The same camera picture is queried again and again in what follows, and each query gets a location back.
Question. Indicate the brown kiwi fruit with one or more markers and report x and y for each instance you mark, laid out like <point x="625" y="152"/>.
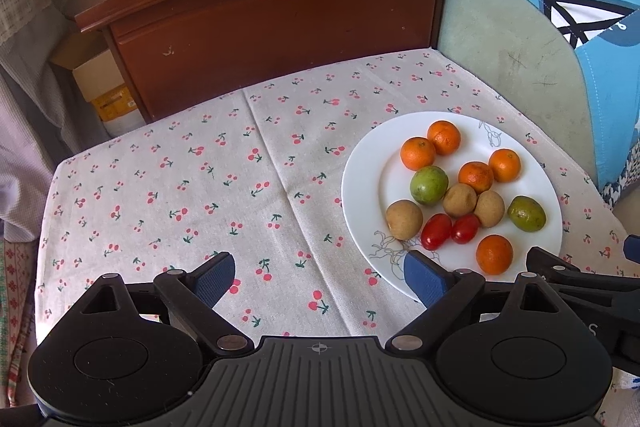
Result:
<point x="460" y="200"/>
<point x="404" y="220"/>
<point x="489" y="208"/>

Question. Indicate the green citrus fruit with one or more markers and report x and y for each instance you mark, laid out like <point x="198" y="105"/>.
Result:
<point x="526" y="214"/>
<point x="429" y="185"/>

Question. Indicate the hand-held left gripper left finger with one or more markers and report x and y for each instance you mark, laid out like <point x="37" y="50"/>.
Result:
<point x="216" y="277"/>

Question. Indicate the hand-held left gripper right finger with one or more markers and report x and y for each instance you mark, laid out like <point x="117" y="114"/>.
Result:
<point x="425" y="279"/>

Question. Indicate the red cherry tomato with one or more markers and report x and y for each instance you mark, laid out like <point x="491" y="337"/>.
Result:
<point x="466" y="228"/>
<point x="436" y="231"/>

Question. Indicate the orange tangerine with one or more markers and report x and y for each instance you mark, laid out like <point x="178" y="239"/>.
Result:
<point x="476" y="176"/>
<point x="418" y="153"/>
<point x="444" y="137"/>
<point x="505" y="165"/>
<point x="494" y="254"/>

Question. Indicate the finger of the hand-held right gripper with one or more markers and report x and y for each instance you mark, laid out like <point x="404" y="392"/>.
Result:
<point x="634" y="248"/>
<point x="590" y="279"/>

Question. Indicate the blue white patterned sheet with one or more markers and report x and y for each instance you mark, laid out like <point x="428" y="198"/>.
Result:
<point x="622" y="177"/>

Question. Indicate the green upholstered sofa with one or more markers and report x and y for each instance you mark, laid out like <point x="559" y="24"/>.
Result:
<point x="495" y="32"/>

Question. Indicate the red patterned cloth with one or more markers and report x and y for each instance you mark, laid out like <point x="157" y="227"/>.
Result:
<point x="15" y="317"/>

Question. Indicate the cardboard box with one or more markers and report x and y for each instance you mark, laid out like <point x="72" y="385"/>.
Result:
<point x="105" y="82"/>

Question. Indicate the dark wooden cabinet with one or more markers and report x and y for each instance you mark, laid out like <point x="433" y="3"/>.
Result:
<point x="280" y="22"/>

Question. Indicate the white plate with line drawing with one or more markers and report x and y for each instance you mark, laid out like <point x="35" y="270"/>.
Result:
<point x="370" y="177"/>

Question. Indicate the cherry print tablecloth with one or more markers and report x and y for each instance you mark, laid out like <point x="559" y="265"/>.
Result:
<point x="200" y="187"/>

